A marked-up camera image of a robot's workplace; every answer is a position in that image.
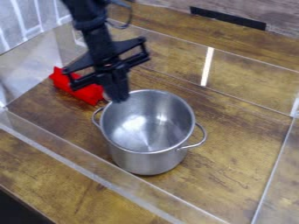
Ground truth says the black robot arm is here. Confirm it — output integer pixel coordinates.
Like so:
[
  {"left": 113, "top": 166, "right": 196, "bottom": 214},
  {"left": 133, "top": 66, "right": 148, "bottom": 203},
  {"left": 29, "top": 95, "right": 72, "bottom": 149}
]
[{"left": 61, "top": 0, "right": 149, "bottom": 102}]

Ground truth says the silver steel pot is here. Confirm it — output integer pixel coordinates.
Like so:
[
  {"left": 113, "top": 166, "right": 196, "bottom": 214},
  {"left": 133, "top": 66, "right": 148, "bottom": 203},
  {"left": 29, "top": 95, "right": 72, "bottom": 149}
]
[{"left": 90, "top": 89, "right": 206, "bottom": 176}]

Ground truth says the clear acrylic enclosure wall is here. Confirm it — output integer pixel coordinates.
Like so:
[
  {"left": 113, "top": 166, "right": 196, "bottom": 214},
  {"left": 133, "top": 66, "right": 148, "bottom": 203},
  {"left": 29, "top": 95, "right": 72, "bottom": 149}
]
[{"left": 1, "top": 26, "right": 299, "bottom": 224}]

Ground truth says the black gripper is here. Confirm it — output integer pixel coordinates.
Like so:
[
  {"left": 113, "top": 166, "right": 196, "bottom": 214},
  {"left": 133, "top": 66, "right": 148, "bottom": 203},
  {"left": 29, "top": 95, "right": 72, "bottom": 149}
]
[{"left": 62, "top": 24, "right": 149, "bottom": 102}]

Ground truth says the black cable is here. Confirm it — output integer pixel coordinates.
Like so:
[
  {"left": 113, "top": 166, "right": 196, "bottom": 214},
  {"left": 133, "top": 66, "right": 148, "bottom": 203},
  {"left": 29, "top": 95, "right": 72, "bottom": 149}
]
[{"left": 104, "top": 0, "right": 134, "bottom": 30}]

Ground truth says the red rectangular block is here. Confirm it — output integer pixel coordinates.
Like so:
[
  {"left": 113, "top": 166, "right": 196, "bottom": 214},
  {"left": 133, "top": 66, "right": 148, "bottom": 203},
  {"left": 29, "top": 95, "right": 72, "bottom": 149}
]
[{"left": 47, "top": 67, "right": 104, "bottom": 106}]

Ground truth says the black strip on table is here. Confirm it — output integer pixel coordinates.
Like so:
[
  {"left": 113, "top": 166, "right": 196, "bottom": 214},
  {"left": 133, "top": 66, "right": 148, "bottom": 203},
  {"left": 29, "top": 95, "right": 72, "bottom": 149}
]
[{"left": 189, "top": 6, "right": 266, "bottom": 31}]

